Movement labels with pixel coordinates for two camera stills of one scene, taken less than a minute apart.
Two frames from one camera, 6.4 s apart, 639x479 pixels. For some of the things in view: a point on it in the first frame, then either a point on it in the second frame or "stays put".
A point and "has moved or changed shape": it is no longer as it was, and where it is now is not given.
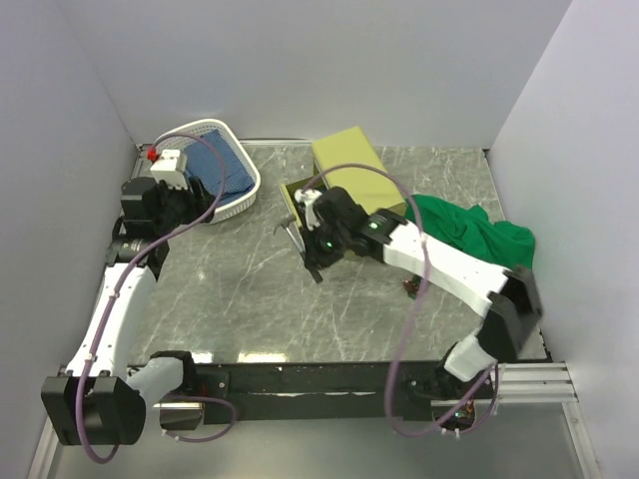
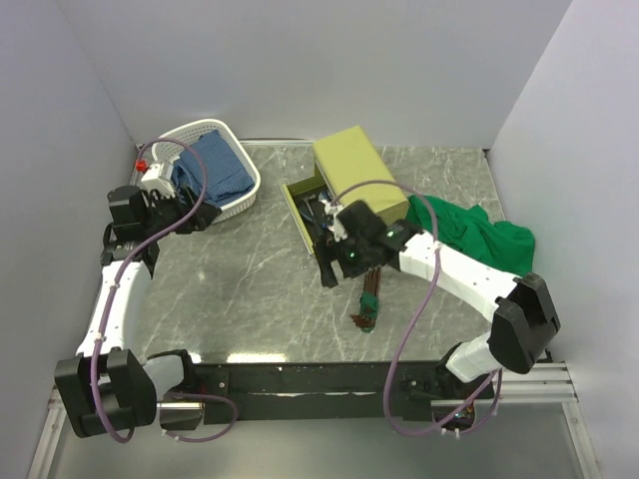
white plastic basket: (177, 139) stays put
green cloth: (504, 243) stays put
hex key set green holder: (411, 284) to (368, 301)
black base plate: (334, 394) stays put
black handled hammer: (289, 224) has moved or changed shape
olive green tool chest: (347, 160) stays put
